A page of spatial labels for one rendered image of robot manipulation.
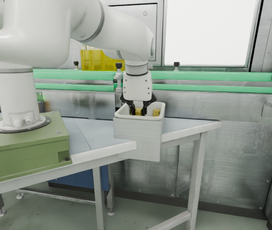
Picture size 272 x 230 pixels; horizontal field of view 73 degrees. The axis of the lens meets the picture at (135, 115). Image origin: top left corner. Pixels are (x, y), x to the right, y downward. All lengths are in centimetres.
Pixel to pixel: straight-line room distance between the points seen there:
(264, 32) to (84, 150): 98
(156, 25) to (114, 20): 67
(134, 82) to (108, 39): 25
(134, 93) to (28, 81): 32
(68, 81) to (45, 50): 66
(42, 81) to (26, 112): 43
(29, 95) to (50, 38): 34
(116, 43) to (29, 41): 18
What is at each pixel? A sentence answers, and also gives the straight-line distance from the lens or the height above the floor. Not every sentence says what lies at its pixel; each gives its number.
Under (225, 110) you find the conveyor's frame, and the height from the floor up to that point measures 80.
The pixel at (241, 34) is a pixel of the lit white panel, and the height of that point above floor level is 114.
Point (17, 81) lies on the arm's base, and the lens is 59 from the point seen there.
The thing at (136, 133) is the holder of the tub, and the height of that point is 78.
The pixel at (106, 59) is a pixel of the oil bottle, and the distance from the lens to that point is 95.
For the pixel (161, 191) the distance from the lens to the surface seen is 139.
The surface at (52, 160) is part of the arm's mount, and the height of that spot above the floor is 77.
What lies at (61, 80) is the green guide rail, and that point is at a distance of 95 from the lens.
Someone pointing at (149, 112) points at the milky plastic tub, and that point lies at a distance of 83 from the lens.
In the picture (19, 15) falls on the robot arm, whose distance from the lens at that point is 29.
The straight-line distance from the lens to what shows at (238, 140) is 123.
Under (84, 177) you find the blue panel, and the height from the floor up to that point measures 40.
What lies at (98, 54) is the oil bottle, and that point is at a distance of 96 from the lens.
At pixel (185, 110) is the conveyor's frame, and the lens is 89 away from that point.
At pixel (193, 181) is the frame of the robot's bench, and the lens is 108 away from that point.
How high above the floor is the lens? 104
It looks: 18 degrees down
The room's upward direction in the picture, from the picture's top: straight up
